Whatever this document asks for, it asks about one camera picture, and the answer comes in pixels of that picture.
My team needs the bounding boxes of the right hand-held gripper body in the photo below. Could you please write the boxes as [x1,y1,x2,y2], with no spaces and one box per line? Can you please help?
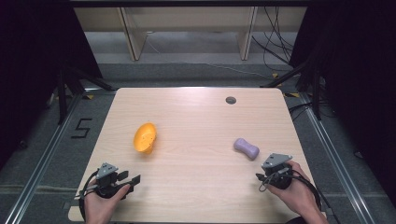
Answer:
[261,152,294,190]

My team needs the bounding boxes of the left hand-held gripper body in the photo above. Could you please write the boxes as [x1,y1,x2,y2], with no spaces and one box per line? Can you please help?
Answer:
[94,161,127,200]

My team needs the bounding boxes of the person's left hand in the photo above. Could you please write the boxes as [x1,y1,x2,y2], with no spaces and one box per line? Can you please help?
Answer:
[83,179,132,224]

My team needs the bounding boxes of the person's right hand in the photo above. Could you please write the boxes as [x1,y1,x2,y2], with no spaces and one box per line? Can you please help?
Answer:
[266,160,319,217]

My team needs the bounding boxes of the purple soap bar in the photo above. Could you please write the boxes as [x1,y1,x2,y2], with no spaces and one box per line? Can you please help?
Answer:
[233,137,261,161]

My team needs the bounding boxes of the orange soap dish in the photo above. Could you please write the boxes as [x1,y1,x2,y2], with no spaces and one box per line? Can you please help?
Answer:
[133,121,158,155]

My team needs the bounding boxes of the black metal stand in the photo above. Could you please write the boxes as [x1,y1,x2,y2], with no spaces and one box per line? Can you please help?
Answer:
[261,57,323,121]
[57,65,117,126]

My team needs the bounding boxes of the dark curtain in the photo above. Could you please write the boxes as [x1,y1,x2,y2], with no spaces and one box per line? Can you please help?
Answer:
[288,0,396,200]
[0,0,105,171]

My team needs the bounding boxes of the grey cable loop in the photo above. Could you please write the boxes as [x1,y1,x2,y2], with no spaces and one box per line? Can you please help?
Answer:
[257,167,291,192]

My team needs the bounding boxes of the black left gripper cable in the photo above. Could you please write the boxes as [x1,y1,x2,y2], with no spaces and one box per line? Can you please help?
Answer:
[78,170,100,222]

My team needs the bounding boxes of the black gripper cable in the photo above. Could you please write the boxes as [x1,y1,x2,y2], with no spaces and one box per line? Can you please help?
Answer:
[289,173,343,224]
[78,170,100,222]

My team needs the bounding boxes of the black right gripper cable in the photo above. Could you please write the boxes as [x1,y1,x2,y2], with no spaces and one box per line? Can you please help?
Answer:
[289,173,343,224]

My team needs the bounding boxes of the aluminium floor rail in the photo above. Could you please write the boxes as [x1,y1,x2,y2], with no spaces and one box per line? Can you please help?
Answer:
[299,92,375,224]
[3,92,84,224]

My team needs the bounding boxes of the black floor cables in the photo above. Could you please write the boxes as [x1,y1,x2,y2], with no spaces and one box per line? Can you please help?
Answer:
[287,100,336,123]

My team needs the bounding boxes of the bundle of black hanging cables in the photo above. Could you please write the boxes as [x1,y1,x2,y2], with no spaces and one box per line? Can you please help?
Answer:
[251,7,296,73]

